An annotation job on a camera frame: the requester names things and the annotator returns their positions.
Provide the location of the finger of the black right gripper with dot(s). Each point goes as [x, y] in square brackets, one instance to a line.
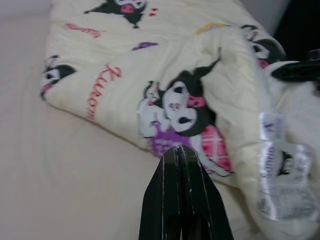
[300, 71]

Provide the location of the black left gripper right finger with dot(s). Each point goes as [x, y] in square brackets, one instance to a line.
[202, 205]

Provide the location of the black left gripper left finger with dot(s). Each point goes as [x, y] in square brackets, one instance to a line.
[162, 200]

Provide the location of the beige sheeted mattress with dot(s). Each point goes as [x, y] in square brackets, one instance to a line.
[62, 175]

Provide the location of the cream cartoon print blanket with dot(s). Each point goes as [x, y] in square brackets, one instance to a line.
[112, 45]

